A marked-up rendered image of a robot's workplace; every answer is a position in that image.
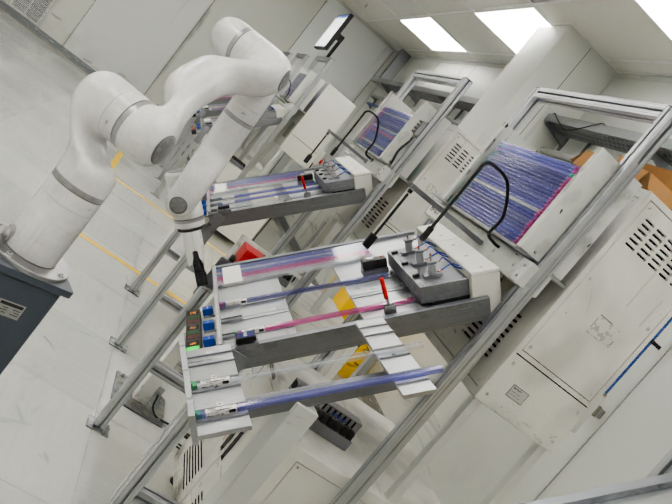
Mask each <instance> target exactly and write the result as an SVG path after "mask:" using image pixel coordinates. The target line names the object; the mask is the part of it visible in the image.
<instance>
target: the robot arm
mask: <svg viewBox="0 0 672 504"><path fill-rule="evenodd" d="M211 44H212V47H213V50H214V52H215V54H216V55H205V56H201V57H198V58H196V59H194V60H192V61H190V62H188V63H186V64H184V65H182V66H181V67H179V68H177V69H176V70H174V71H173V72H172V73H171V74H170V75H169V76H168V78H167V80H166V82H165V85H164V91H163V98H164V105H163V106H157V105H155V104H153V103H152V102H151V101H150V100H149V99H148V98H147V97H145V96H144V95H143V94H142V93H141V92H139V91H138V90H137V89H136V88H135V87H133V86H132V85H131V84H130V83H129V82H127V81H126V80H125V79H123V78H122V77H121V76H119V75H117V74H115V73H113V72H109V71H97V72H94V73H91V74H89V75H88V76H86V77H85V78H84V79H83V80H82V81H81V82H80V83H79V84H78V85H77V87H76V89H75V91H74V93H73V95H72V99H71V105H70V135H69V143H68V146H67V149H66V151H65V153H64V155H63V156H62V158H61V159H60V160H59V162H58V163H57V165H56V166H55V167H54V169H53V170H52V171H51V173H50V174H49V175H48V177H47V178H46V179H45V181H44V182H43V183H42V185H41V186H40V188H39V189H38V190H37V192H36V193H35V194H34V196H33V197H32V198H31V200H30V201H29V202H28V204H27V205H26V206H25V208H24V209H23V210H22V212H21V213H20V214H19V216H18V217H17V219H16V220H15V221H14V223H13V224H10V225H9V226H8V224H6V223H4V224H1V223H0V257H1V258H2V259H4V260H5V261H6V262H7V263H9V264H10V265H12V266H13V267H15V268H16V269H18V270H19V271H21V272H23V273H25V274H27V275H29V276H31V277H33V278H35V279H38V280H41V281H44V282H48V283H54V284H59V283H63V282H65V281H66V279H67V278H68V276H69V270H68V267H67V266H66V264H65V263H64V261H63V260H62V259H61V258H62V257H63V255H64V254H65V253H66V252H67V250H68V249H69V248H70V246H71V245H72V244H73V242H74V241H75V240H76V238H77V237H78V236H79V234H80V233H81V232H82V230H83V229H84V228H85V226H86V225H87V224H88V222H89V221H90V220H91V218H92V217H93V216H94V214H95V213H96V212H97V210H98V209H99V208H100V206H101V205H102V204H103V203H104V201H105V200H106V199H107V197H108V196H109V194H110V193H111V192H112V190H113V188H114V186H115V184H116V177H115V174H114V171H113V168H112V166H111V163H110V160H109V156H108V152H107V140H108V141H109V142H110V143H111V144H112V145H114V146H115V147H116V148H117V149H118V150H119V151H120V152H121V153H123V154H124V155H125V156H126V157H127V158H129V159H130V160H132V161H134V162H135V163H138V164H141V165H145V166H152V165H156V164H158V163H160V162H162V161H164V160H165V159H166V158H167V157H168V156H169V155H170V154H171V152H172V151H173V149H174V147H175V145H176V143H177V141H178V139H179V137H180V134H181V132H182V130H183V128H184V126H185V125H186V123H187V122H188V120H189V119H190V118H191V117H192V116H193V115H194V114H195V113H196V112H197V111H198V110H200V109H201V108H202V107H204V106H206V105H207V104H209V103H211V102H213V101H214V100H216V99H218V98H220V97H223V96H227V95H234V96H233V97H232V99H231V100H230V101H229V103H228V104H227V106H226V107H225V109H224V110H223V112H222V113H221V114H220V116H219V117H218V119H217V120H216V122H215V123H214V125H213V126H212V128H211V129H210V131H209V132H208V134H207V135H206V137H205V138H204V140H203V141H202V143H201V144H200V146H199V147H198V149H197V150H196V152H195V153H194V155H193V156H192V158H191V159H190V161H189V162H188V164H187V165H186V167H185V168H179V169H175V170H171V171H169V172H167V173H165V180H166V185H167V190H168V195H167V197H166V201H165V204H166V209H167V211H168V212H169V213H170V214H171V215H173V219H174V223H175V228H176V229H177V230H178V232H181V233H182V237H183V243H184V249H185V254H186V259H187V264H188V266H189V267H190V266H191V265H192V262H193V266H194V271H195V272H194V274H195V279H196V284H197V286H198V287H199V286H204V285H208V279H207V274H206V270H205V268H204V263H205V251H204V243H203V238H202V232H201V229H202V228H204V227H205V225H204V224H205V216H204V211H203V206H202V201H201V199H202V198H203V196H204V195H205V194H206V192H207V191H208V190H209V188H210V187H211V186H212V184H213V183H214V182H215V180H216V179H217V177H218V176H219V175H220V173H221V172H222V170H223V169H224V167H225V166H226V164H227V163H228V162H229V160H230V159H231V158H232V156H233V155H234V154H235V152H236V151H237V150H238V148H239V147H240V145H241V144H242V143H243V141H244V140H245V139H246V137H247V136H248V134H249V133H250V132H251V130H252V129H253V127H254V126H255V125H256V123H257V122H258V120H259V119H260V118H261V116H262V115H263V113H264V112H265V110H266V109H267V107H268V106H269V105H270V103H271V102H272V100H273V98H274V97H275V94H276V93H277V92H279V91H280V90H282V89H283V88H284V87H285V86H286V84H287V82H288V80H289V78H290V74H291V65H290V62H289V60H288V58H287V57H286V56H285V55H284V54H283V53H282V52H281V51H280V50H279V49H278V48H277V47H275V46H274V45H273V44H272V43H270V42H269V41H268V40H267V39H265V38H264V37H263V36H261V35H260V34H259V33H258V32H256V31H255V30H254V29H253V28H251V27H250V26H249V25H248V24H246V23H245V22H243V21H242V20H240V19H238V18H235V17H224V18H222V19H220V20H218V21H217V22H216V23H215V25H214V26H213V28H212V31H211Z"/></svg>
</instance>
